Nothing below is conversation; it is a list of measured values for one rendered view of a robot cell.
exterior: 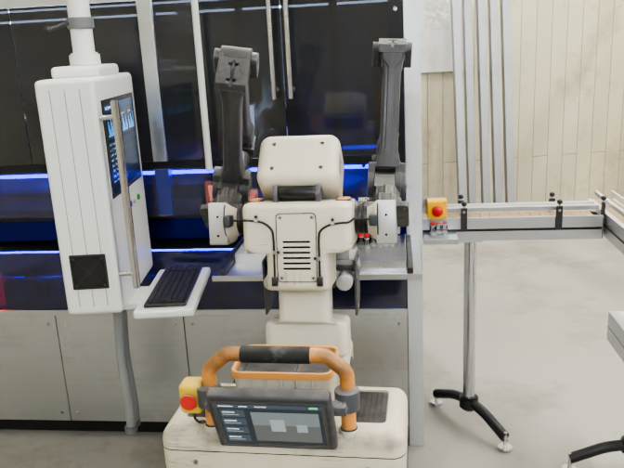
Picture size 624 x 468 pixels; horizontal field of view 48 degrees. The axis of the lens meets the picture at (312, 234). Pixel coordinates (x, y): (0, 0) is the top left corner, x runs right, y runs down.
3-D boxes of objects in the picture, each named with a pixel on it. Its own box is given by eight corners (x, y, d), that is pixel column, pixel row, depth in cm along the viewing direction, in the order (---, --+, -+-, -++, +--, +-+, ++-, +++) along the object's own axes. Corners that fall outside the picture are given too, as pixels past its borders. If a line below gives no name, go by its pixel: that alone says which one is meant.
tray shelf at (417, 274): (241, 241, 281) (241, 237, 281) (418, 239, 273) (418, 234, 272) (212, 281, 235) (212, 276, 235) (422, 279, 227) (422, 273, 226)
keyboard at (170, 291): (165, 270, 268) (165, 264, 268) (202, 268, 268) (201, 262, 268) (143, 308, 230) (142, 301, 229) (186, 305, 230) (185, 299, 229)
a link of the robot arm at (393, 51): (373, 29, 185) (411, 30, 184) (373, 40, 198) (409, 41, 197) (367, 198, 187) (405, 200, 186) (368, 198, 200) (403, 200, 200)
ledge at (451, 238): (422, 235, 278) (422, 230, 278) (455, 234, 277) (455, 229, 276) (423, 244, 265) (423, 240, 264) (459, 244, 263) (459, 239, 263)
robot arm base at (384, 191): (360, 206, 178) (409, 205, 176) (362, 182, 183) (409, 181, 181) (363, 227, 185) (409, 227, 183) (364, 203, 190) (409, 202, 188)
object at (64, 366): (59, 344, 409) (37, 197, 386) (417, 344, 383) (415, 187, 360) (-44, 436, 313) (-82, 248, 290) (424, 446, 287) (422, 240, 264)
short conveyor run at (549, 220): (421, 242, 274) (421, 203, 270) (420, 232, 289) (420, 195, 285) (604, 240, 266) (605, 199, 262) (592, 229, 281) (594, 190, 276)
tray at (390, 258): (336, 243, 265) (336, 234, 265) (406, 242, 262) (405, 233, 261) (327, 271, 233) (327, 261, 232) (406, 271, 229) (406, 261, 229)
